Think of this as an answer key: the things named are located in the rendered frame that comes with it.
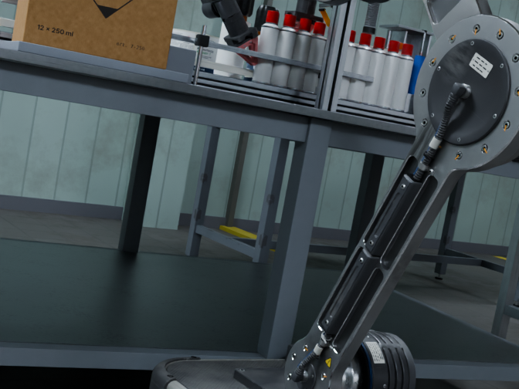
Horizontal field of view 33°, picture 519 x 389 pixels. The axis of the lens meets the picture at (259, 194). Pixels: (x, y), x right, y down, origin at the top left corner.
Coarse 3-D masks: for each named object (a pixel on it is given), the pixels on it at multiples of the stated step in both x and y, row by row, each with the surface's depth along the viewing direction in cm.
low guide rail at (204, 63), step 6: (0, 18) 213; (0, 24) 214; (6, 24) 214; (12, 24) 215; (204, 60) 238; (204, 66) 239; (210, 66) 239; (216, 66) 240; (222, 66) 241; (228, 66) 242; (234, 66) 242; (228, 72) 242; (234, 72) 243; (240, 72) 244; (246, 72) 244; (252, 72) 245
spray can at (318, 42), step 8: (320, 24) 248; (320, 32) 248; (312, 40) 248; (320, 40) 247; (312, 48) 247; (320, 48) 247; (312, 56) 248; (320, 56) 248; (320, 64) 248; (312, 72) 248; (320, 72) 249; (304, 80) 249; (312, 80) 248; (304, 88) 249; (312, 88) 248
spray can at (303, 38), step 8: (304, 24) 245; (304, 32) 244; (296, 40) 245; (304, 40) 244; (296, 48) 245; (304, 48) 245; (296, 56) 245; (304, 56) 245; (296, 72) 245; (304, 72) 246; (288, 80) 246; (296, 80) 245; (288, 88) 246; (296, 88) 245
